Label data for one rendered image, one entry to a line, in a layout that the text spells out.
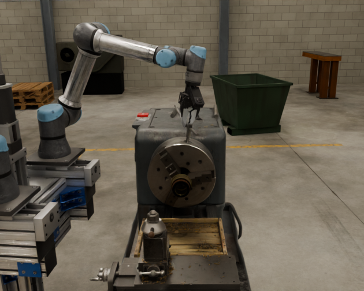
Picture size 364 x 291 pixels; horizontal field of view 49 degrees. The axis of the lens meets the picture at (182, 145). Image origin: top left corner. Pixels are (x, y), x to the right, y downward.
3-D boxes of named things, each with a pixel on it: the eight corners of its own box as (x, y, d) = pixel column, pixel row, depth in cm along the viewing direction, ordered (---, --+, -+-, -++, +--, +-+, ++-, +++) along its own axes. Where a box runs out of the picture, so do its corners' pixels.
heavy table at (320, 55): (299, 88, 1094) (301, 51, 1064) (315, 88, 1094) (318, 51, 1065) (319, 99, 940) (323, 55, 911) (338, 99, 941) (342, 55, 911)
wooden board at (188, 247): (143, 226, 183) (142, 217, 181) (221, 225, 182) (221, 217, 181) (134, 263, 154) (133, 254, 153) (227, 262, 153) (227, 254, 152)
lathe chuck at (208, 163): (145, 194, 195) (153, 133, 185) (208, 204, 196) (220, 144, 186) (143, 202, 186) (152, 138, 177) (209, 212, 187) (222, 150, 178)
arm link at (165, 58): (64, 19, 165) (176, 47, 158) (77, 19, 175) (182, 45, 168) (61, 47, 169) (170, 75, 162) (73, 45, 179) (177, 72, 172)
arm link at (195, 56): (190, 44, 179) (208, 48, 177) (186, 68, 182) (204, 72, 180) (186, 45, 171) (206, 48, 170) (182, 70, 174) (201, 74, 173)
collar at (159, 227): (142, 223, 132) (142, 215, 131) (166, 222, 132) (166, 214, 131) (139, 235, 124) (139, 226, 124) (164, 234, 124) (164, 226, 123)
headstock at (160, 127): (145, 165, 260) (142, 107, 249) (218, 165, 259) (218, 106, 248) (132, 205, 204) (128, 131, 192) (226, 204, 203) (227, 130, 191)
